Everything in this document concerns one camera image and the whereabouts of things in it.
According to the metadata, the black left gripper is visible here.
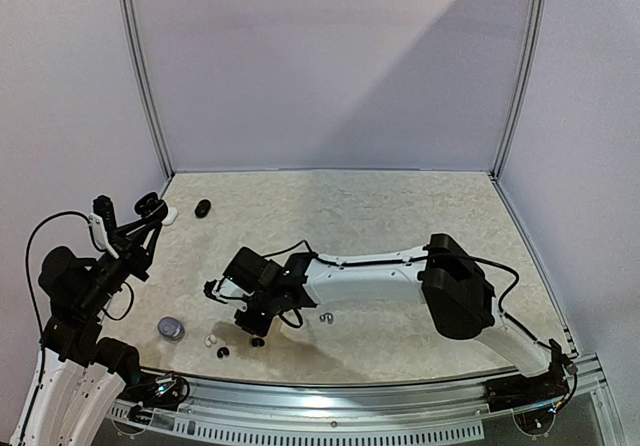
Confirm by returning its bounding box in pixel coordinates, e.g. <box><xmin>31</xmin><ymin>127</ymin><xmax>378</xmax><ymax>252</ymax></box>
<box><xmin>76</xmin><ymin>215</ymin><xmax>161</xmax><ymax>316</ymax></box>

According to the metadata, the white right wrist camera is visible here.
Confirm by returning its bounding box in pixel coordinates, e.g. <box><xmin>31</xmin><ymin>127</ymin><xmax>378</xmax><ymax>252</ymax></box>
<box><xmin>203</xmin><ymin>278</ymin><xmax>254</xmax><ymax>311</ymax></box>

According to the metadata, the white earbud lower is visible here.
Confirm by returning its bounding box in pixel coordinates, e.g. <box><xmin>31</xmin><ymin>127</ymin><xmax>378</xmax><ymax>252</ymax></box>
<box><xmin>204</xmin><ymin>335</ymin><xmax>217</xmax><ymax>348</ymax></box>

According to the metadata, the glossy black earbud charging case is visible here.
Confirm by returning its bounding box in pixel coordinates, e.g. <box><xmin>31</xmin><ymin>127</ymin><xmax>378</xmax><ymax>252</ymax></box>
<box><xmin>134</xmin><ymin>192</ymin><xmax>168</xmax><ymax>221</ymax></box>

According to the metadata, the aluminium left corner post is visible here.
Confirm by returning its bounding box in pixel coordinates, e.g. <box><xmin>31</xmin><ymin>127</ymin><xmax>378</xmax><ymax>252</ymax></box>
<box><xmin>119</xmin><ymin>0</ymin><xmax>175</xmax><ymax>180</ymax></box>

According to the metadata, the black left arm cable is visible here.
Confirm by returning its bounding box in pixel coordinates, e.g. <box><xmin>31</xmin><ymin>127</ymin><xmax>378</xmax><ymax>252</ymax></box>
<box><xmin>24</xmin><ymin>209</ymin><xmax>136</xmax><ymax>322</ymax></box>

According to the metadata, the white oval charging case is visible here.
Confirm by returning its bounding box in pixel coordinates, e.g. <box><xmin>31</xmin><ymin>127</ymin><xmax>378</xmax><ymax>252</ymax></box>
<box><xmin>162</xmin><ymin>207</ymin><xmax>178</xmax><ymax>226</ymax></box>

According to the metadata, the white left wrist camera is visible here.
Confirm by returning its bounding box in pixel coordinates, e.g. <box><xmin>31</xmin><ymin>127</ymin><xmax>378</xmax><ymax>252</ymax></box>
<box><xmin>88</xmin><ymin>195</ymin><xmax>119</xmax><ymax>259</ymax></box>

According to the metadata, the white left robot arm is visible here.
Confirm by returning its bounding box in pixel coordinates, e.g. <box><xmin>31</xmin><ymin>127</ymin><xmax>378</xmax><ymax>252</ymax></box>
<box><xmin>10</xmin><ymin>204</ymin><xmax>168</xmax><ymax>445</ymax></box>

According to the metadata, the aluminium right corner post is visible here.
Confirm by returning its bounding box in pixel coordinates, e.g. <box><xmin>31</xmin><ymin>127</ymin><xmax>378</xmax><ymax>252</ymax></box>
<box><xmin>489</xmin><ymin>0</ymin><xmax>545</xmax><ymax>182</ymax></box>

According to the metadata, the aluminium corner post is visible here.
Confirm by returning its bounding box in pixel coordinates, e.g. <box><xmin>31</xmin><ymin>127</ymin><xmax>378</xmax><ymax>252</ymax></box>
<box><xmin>119</xmin><ymin>0</ymin><xmax>175</xmax><ymax>180</ymax></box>
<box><xmin>489</xmin><ymin>0</ymin><xmax>545</xmax><ymax>182</ymax></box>

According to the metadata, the silver earbud right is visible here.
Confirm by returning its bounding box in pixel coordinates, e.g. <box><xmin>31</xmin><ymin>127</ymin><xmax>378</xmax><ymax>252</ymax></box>
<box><xmin>319</xmin><ymin>313</ymin><xmax>334</xmax><ymax>325</ymax></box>

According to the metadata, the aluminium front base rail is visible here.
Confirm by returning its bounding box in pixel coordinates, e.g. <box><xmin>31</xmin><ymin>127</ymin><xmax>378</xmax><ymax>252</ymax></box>
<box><xmin>64</xmin><ymin>350</ymin><xmax>616</xmax><ymax>440</ymax></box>

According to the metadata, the white perforated cable tray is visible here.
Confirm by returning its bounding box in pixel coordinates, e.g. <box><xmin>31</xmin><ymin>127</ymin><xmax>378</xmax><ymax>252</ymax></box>
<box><xmin>104</xmin><ymin>401</ymin><xmax>486</xmax><ymax>445</ymax></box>

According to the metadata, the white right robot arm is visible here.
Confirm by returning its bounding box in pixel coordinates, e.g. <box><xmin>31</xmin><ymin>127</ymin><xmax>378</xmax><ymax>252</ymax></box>
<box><xmin>209</xmin><ymin>233</ymin><xmax>578</xmax><ymax>402</ymax></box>

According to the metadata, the small black case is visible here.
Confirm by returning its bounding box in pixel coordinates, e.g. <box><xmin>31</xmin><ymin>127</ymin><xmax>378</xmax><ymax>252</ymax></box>
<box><xmin>194</xmin><ymin>199</ymin><xmax>211</xmax><ymax>219</ymax></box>

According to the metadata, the silver blue charging case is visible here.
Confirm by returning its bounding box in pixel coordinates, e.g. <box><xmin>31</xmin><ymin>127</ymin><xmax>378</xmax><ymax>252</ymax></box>
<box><xmin>157</xmin><ymin>316</ymin><xmax>185</xmax><ymax>342</ymax></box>

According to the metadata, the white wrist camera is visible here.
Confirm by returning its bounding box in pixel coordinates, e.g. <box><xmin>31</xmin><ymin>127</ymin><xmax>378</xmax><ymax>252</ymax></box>
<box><xmin>88</xmin><ymin>195</ymin><xmax>119</xmax><ymax>259</ymax></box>
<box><xmin>203</xmin><ymin>278</ymin><xmax>254</xmax><ymax>311</ymax></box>

